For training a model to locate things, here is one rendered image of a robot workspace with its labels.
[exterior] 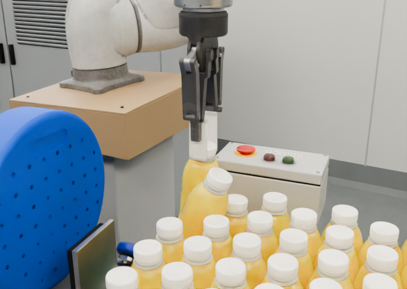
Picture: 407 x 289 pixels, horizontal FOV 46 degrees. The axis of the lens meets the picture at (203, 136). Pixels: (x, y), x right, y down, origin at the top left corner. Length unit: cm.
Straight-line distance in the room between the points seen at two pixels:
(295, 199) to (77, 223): 38
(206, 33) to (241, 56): 285
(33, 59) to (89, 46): 164
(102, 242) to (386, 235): 42
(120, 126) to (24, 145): 47
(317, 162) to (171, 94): 51
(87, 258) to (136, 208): 68
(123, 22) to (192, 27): 64
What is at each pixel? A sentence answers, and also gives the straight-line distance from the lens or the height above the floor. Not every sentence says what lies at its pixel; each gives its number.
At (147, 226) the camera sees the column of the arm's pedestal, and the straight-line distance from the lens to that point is 149.
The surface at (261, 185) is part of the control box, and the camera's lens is 87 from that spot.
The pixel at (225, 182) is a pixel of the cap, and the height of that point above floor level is 113.
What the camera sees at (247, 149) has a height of 111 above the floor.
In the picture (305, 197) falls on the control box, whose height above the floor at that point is 105.
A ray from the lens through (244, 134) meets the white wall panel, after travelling 370.
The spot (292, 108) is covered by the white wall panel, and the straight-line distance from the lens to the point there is 350.
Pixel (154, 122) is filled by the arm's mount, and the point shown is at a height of 106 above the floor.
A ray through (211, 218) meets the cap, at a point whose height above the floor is 108.
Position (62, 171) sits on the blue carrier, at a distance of 77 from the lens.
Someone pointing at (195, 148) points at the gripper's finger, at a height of 116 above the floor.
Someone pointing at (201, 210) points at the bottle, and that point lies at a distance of 73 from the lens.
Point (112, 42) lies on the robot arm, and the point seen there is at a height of 124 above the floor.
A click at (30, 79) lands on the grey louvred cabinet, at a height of 81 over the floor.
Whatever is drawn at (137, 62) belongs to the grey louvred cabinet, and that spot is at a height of 98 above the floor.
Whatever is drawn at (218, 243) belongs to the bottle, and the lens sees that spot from 72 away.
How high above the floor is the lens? 143
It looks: 19 degrees down
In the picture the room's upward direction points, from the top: straight up
